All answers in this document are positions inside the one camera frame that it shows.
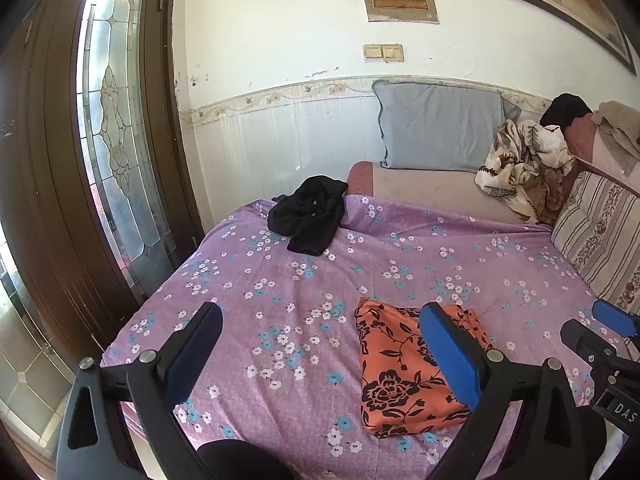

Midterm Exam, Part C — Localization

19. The grey blue pillow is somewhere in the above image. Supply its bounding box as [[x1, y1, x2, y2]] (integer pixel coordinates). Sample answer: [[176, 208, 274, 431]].
[[372, 79, 523, 173]]

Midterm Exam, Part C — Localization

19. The striped floral pillow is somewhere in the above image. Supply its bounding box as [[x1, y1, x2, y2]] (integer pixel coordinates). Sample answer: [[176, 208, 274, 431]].
[[550, 170, 640, 316]]

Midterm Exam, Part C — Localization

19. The beige mattress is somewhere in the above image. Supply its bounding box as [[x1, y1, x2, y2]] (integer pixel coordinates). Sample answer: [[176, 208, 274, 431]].
[[346, 161, 553, 226]]

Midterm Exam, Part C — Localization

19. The beige floral blanket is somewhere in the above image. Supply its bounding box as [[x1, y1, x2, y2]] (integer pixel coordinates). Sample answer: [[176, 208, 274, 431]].
[[475, 119, 576, 225]]

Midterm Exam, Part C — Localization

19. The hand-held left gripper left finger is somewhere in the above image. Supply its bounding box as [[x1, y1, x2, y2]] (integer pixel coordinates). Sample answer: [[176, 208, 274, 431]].
[[55, 301, 224, 480]]

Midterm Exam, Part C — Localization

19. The purple floral bedsheet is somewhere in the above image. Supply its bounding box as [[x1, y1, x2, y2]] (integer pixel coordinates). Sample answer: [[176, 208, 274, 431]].
[[100, 196, 640, 480]]

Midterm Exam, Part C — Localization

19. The orange black floral garment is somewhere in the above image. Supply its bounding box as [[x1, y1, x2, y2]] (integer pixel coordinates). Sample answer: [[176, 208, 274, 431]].
[[354, 297, 493, 439]]

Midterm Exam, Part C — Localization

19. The brown door with leaded glass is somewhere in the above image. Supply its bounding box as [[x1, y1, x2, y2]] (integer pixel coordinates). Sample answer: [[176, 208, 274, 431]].
[[0, 0, 206, 361]]

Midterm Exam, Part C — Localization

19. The small black cloth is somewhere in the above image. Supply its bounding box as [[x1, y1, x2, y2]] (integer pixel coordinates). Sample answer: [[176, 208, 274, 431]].
[[540, 92, 594, 128]]

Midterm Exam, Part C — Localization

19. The glass side window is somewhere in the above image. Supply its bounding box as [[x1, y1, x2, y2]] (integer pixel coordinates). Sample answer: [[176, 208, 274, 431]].
[[0, 240, 76, 456]]

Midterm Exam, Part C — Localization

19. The pink cushion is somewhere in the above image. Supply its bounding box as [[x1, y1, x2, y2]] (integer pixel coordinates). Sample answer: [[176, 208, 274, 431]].
[[562, 112, 640, 191]]

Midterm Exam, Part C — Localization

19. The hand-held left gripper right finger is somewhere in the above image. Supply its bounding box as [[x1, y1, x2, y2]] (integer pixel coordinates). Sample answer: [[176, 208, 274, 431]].
[[419, 301, 608, 480]]

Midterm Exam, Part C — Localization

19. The tan cloth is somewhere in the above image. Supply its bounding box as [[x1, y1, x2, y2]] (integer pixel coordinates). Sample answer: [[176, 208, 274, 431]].
[[592, 101, 640, 176]]

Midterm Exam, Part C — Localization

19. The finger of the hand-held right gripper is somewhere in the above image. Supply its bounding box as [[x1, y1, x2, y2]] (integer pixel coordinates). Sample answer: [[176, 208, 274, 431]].
[[560, 319, 629, 366], [592, 300, 640, 337]]

